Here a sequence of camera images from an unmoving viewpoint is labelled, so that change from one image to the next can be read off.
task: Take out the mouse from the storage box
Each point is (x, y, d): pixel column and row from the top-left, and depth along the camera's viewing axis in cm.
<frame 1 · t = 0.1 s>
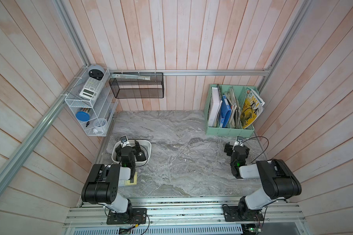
left hand: (129, 143, 93), fingers open
right hand: (236, 142, 94), fingers open
white plastic storage box: (145, 145, 100), point 3 cm above the table
yellow magazine: (253, 107, 100), point 19 cm above the table
blue folder: (225, 112, 95), point 21 cm above the table
white binder: (215, 101, 94), point 26 cm above the table
newspapers stack: (235, 113, 97), point 19 cm above the table

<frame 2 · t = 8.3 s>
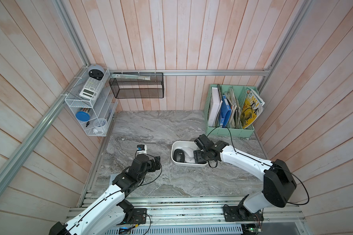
left hand: (152, 160, 81), fingers open
right hand: (200, 154, 88), fingers open
white plastic storage box: (180, 145, 99), point 3 cm above the table
black smooth mouse: (179, 155, 93), point 4 cm above the table
the other named things where they were.

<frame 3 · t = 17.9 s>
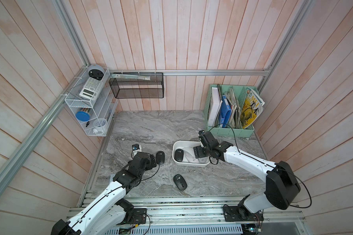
left hand: (146, 159, 82), fingers open
right hand: (200, 148, 89), fingers open
black ribbed mouse: (180, 181, 85), point 2 cm above the table
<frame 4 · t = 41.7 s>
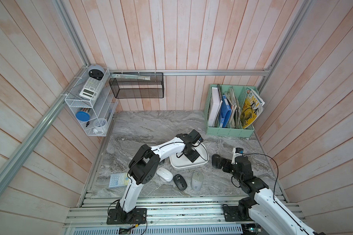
left hand: (190, 155, 92), fingers open
right hand: (224, 158, 85), fingers open
white smooth mouse: (164, 175, 87), point 2 cm above the table
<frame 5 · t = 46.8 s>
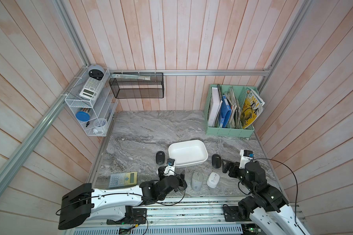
left hand: (176, 170, 79), fingers open
right hand: (227, 160, 76), fingers open
black flat mouse: (216, 160, 91), point 4 cm above the table
white ribbed mouse: (213, 179, 85), point 2 cm above the table
